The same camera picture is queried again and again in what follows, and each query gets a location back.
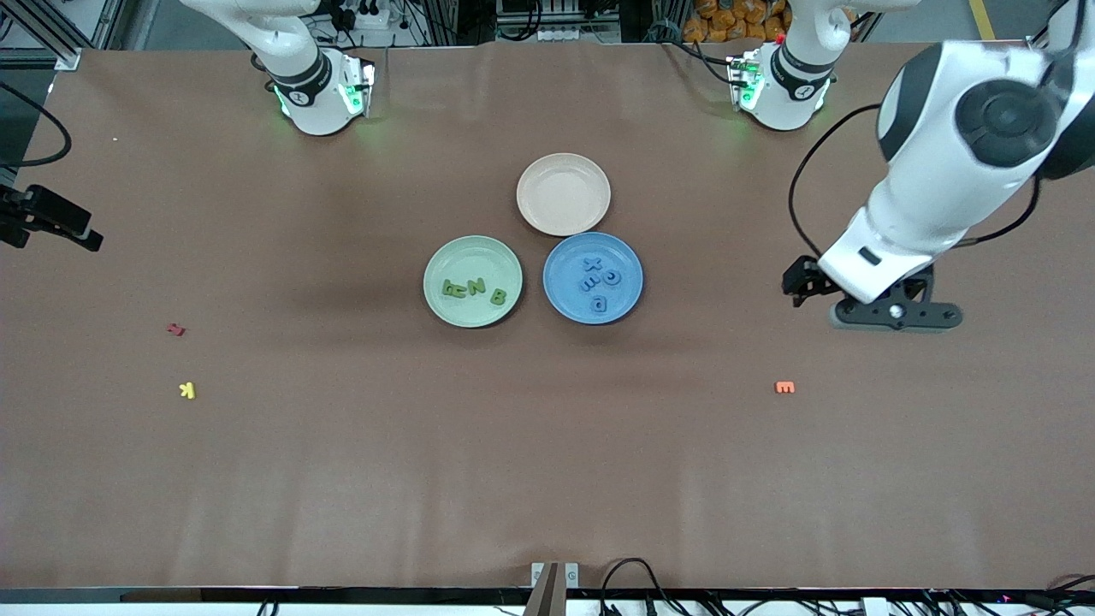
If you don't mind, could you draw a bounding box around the blue round plate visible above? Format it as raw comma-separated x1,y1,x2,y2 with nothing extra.
542,232,644,325

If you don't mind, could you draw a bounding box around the beige round plate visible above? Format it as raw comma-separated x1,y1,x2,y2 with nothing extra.
516,153,613,237

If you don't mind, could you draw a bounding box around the orange mesh bag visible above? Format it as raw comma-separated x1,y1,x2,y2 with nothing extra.
684,0,792,44

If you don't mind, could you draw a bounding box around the brown table cover sheet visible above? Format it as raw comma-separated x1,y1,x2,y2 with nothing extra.
0,41,1095,591

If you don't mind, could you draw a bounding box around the green round plate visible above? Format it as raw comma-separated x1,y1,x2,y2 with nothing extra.
423,235,524,329

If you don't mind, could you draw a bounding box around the white power strip with plugs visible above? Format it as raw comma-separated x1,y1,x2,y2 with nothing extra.
346,4,396,32

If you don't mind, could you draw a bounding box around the dark equipment rack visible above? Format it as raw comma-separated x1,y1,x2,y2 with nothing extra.
494,0,624,44

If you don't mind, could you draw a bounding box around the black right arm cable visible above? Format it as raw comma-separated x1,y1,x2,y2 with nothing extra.
0,81,72,169

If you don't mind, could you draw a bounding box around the aluminium frame profile with bracket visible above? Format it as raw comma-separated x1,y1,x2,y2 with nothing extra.
0,0,84,71

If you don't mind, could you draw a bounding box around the plain aluminium frame profile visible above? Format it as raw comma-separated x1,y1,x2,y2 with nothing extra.
90,0,129,50

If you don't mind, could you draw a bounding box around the looped black cable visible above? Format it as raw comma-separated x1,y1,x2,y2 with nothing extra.
599,558,677,616

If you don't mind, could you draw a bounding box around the small metal bracket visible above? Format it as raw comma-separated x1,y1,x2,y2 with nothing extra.
530,562,579,591

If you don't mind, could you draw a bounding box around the grey camera pole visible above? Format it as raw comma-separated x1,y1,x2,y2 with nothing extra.
523,562,559,616

